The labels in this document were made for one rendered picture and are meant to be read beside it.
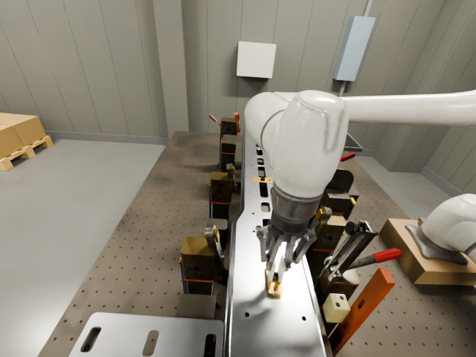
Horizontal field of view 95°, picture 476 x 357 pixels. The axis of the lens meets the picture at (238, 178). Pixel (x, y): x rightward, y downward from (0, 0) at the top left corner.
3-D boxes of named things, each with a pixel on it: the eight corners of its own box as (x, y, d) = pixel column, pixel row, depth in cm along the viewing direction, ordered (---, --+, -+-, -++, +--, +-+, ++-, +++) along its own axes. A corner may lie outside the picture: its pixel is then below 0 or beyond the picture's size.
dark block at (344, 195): (297, 264, 96) (324, 188, 73) (312, 265, 96) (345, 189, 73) (299, 275, 92) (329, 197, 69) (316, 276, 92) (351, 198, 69)
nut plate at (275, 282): (265, 262, 60) (265, 259, 59) (279, 263, 60) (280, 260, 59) (268, 293, 53) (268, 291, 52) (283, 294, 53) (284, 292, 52)
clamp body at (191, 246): (183, 299, 81) (174, 234, 62) (215, 301, 81) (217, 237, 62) (178, 318, 76) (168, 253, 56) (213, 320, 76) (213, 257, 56)
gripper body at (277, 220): (309, 196, 46) (299, 227, 51) (269, 193, 46) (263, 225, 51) (319, 222, 40) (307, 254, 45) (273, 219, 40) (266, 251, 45)
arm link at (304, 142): (342, 196, 37) (302, 159, 47) (380, 103, 28) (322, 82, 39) (284, 205, 34) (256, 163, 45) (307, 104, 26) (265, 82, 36)
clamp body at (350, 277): (295, 323, 77) (324, 260, 57) (323, 324, 77) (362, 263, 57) (299, 345, 71) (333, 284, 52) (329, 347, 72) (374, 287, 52)
